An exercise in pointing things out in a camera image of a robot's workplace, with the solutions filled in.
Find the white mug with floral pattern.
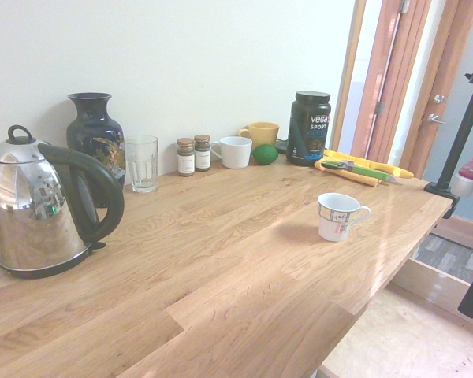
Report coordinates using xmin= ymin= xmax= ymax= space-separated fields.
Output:
xmin=317 ymin=192 xmax=372 ymax=243

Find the light wooden drawer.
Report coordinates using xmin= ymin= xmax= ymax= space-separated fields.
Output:
xmin=318 ymin=232 xmax=473 ymax=378

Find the yellow mug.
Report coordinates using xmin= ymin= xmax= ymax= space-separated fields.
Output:
xmin=236 ymin=121 xmax=281 ymax=153

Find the plain white mug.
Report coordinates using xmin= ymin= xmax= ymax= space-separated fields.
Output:
xmin=209 ymin=135 xmax=254 ymax=170

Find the black table clamp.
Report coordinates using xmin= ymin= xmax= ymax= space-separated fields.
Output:
xmin=424 ymin=180 xmax=463 ymax=220

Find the red topped white cylinder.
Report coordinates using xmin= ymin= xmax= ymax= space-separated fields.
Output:
xmin=451 ymin=155 xmax=473 ymax=198

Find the yellow cloth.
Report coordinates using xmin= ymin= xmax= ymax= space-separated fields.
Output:
xmin=313 ymin=148 xmax=383 ymax=188

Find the black protein powder tub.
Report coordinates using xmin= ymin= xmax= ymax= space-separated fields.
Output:
xmin=285 ymin=91 xmax=332 ymax=167

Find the wooden door with frosted glass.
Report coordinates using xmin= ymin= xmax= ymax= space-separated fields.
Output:
xmin=350 ymin=0 xmax=473 ymax=221

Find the green lime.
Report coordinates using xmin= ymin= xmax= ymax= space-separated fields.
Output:
xmin=251 ymin=143 xmax=279 ymax=165

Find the spice jar copper lid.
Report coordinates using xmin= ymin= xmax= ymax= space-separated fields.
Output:
xmin=176 ymin=137 xmax=196 ymax=177
xmin=193 ymin=134 xmax=212 ymax=172

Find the clear drinking glass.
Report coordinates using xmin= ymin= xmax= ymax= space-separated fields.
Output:
xmin=124 ymin=135 xmax=159 ymax=194

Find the dark blue painted vase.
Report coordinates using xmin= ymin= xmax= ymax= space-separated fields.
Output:
xmin=65 ymin=92 xmax=126 ymax=209

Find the stainless steel electric kettle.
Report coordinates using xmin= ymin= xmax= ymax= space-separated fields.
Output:
xmin=0 ymin=124 xmax=126 ymax=280

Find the green handled can opener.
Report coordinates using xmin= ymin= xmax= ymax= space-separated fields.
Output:
xmin=321 ymin=159 xmax=397 ymax=184

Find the black camera stand pole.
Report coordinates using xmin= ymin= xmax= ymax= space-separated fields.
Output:
xmin=435 ymin=54 xmax=473 ymax=191

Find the wooden door frame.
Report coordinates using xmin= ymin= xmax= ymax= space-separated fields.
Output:
xmin=330 ymin=0 xmax=368 ymax=152

